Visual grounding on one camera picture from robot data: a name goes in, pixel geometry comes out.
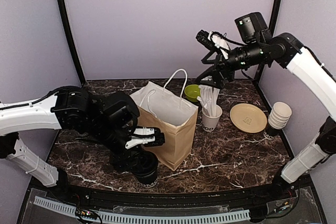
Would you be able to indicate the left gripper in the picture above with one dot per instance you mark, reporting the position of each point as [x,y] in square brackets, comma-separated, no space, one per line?
[124,162]

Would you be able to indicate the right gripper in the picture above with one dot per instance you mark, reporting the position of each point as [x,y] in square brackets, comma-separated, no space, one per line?
[214,71]

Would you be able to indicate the single black lid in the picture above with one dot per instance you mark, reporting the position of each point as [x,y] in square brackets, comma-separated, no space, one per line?
[146,166]

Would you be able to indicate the brown paper bag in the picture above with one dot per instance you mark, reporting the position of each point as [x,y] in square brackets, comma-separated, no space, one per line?
[175,116]

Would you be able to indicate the stack of paper cups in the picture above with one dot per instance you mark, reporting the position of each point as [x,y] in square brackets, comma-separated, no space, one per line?
[277,119]

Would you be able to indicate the black paper coffee cup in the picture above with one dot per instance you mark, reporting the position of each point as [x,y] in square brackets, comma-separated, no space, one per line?
[149,180]

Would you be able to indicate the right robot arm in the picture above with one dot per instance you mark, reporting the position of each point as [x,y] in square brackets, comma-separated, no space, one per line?
[260,46]

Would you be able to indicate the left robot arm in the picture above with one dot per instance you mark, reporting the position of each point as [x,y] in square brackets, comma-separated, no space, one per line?
[65,108]

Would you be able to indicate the bundle of white wrapped straws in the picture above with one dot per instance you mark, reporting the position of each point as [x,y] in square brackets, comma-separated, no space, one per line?
[208,99]

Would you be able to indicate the green bowl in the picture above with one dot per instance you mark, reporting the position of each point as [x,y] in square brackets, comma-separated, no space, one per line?
[192,92]

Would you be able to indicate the white cup holding straws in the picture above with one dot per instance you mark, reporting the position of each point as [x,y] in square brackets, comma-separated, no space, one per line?
[209,123]

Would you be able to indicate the beige plate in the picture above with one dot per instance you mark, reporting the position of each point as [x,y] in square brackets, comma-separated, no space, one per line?
[248,118]

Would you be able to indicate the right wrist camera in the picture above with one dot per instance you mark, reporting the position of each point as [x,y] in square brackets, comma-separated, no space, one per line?
[214,42]

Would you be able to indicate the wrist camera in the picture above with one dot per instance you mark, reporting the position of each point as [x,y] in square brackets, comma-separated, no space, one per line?
[146,136]
[214,42]

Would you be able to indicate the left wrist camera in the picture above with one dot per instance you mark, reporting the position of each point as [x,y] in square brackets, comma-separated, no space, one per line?
[146,136]

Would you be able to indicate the right black frame post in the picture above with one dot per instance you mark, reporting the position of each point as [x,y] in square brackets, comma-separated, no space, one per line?
[272,26]

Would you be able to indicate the black frame post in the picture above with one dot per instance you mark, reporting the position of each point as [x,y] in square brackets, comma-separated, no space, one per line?
[70,41]
[272,26]

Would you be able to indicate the left black frame post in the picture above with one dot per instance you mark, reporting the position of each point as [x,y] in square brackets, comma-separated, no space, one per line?
[70,41]

